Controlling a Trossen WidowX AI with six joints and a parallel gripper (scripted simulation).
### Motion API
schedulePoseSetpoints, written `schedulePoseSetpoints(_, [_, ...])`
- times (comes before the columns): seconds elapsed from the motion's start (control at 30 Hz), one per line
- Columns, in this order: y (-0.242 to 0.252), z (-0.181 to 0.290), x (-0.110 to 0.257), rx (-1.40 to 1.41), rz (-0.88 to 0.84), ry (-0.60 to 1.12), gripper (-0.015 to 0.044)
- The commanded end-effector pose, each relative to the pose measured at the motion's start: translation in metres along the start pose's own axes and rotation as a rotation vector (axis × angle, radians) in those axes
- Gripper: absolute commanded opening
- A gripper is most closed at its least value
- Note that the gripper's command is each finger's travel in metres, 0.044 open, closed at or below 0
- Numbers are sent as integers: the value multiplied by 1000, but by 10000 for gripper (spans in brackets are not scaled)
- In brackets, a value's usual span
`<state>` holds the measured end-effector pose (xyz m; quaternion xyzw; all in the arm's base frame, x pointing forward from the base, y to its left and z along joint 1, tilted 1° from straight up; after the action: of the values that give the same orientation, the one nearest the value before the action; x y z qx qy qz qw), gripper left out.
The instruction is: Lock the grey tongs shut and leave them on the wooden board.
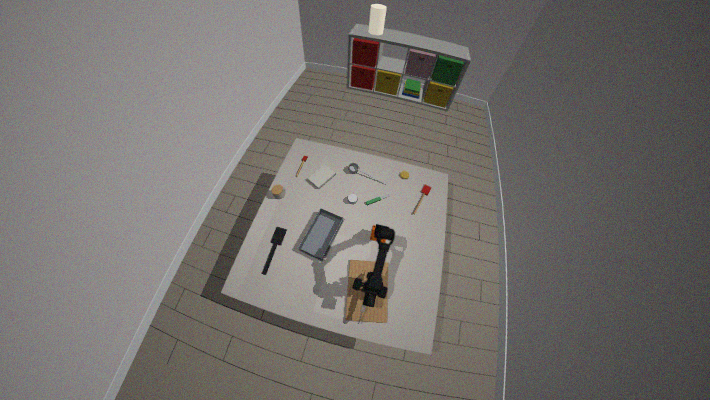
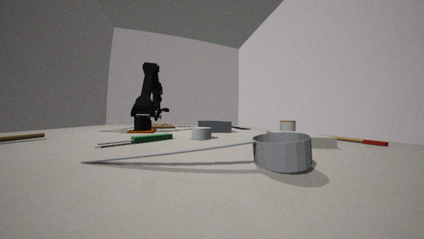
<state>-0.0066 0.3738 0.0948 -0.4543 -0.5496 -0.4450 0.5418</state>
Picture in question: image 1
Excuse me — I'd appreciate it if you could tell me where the black spatula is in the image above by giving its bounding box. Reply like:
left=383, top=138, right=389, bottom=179
left=262, top=227, right=287, bottom=275

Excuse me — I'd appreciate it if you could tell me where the brown wooden board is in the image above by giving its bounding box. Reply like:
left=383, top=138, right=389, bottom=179
left=345, top=260, right=388, bottom=323

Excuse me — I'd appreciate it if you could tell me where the grey saucepan with long handle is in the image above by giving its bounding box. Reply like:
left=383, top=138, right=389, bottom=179
left=348, top=163, right=386, bottom=185

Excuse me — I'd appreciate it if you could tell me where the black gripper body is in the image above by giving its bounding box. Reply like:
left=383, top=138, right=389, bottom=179
left=352, top=278, right=388, bottom=298

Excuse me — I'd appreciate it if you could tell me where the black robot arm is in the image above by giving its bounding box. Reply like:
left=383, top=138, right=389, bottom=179
left=363, top=224, right=395, bottom=307

